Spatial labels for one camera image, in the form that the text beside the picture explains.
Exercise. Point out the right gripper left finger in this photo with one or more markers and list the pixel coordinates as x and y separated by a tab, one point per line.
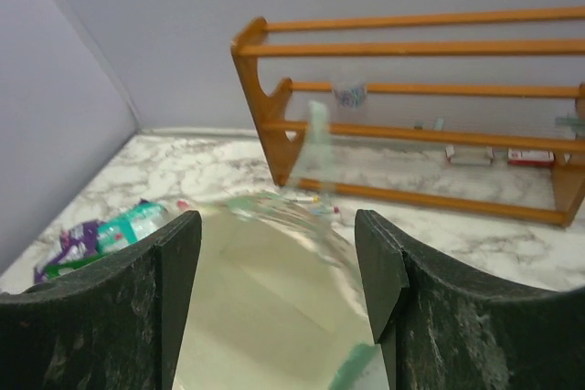
117	323

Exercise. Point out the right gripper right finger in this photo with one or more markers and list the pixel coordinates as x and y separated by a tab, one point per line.
443	324

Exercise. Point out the red snack packet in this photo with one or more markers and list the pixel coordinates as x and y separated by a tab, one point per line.
183	205

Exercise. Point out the green paper bag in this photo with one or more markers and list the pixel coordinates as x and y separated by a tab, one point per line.
277	300

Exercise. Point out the green yellow snack packet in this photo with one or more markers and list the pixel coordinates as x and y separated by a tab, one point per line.
53	271

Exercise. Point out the teal snack packet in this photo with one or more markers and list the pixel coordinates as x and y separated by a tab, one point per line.
131	226

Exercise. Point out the green capped marker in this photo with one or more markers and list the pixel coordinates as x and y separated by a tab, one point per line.
306	199

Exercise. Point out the small clear plastic cup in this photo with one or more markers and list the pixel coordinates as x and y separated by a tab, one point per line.
350	95

